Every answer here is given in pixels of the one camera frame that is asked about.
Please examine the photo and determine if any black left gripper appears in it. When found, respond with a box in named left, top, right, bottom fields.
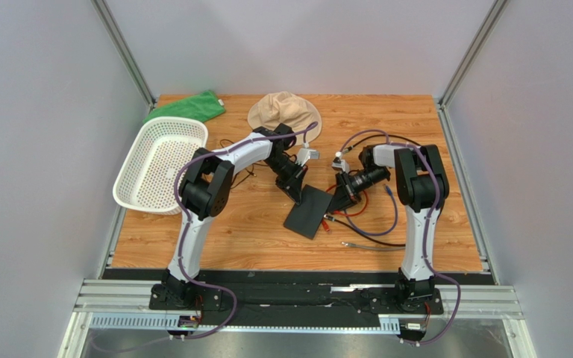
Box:
left=264, top=156, right=308, bottom=206

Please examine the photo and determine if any black ethernet cable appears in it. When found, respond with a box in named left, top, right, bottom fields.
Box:
left=323, top=133, right=422, bottom=247

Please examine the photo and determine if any red ethernet cable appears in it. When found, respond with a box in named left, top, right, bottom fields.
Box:
left=322, top=183, right=369, bottom=234

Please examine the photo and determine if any black Mercury network switch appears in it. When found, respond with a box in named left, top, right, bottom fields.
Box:
left=284, top=185, right=333, bottom=240

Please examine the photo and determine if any blue ethernet cable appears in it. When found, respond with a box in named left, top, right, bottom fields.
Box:
left=343, top=184, right=399, bottom=237

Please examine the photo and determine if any black power adapter with cord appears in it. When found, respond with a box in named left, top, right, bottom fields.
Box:
left=203, top=136, right=273, bottom=189

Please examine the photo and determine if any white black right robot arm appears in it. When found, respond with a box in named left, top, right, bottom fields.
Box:
left=327, top=143, right=449, bottom=312

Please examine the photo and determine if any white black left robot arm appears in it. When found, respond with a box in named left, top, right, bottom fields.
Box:
left=149, top=124, right=315, bottom=310

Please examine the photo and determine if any beige bucket hat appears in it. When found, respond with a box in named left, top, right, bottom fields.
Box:
left=247, top=92, right=322, bottom=145

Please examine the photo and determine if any green cloth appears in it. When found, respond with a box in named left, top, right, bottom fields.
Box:
left=142, top=90, right=225, bottom=124

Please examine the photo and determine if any white perforated plastic basket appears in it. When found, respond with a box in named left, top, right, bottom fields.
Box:
left=113, top=116, right=209, bottom=216

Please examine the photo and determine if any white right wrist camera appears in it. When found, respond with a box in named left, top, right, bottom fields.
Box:
left=331, top=151, right=350, bottom=173

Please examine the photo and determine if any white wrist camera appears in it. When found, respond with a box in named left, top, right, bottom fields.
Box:
left=331, top=151, right=350, bottom=173
left=295, top=142, right=320, bottom=166

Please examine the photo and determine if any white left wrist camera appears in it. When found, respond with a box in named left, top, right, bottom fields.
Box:
left=295, top=142, right=320, bottom=166

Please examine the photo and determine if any grey ethernet cable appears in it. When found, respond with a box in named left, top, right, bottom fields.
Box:
left=341, top=241, right=407, bottom=251

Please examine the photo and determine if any aluminium front rail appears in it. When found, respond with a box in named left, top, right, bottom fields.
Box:
left=59, top=280, right=536, bottom=357

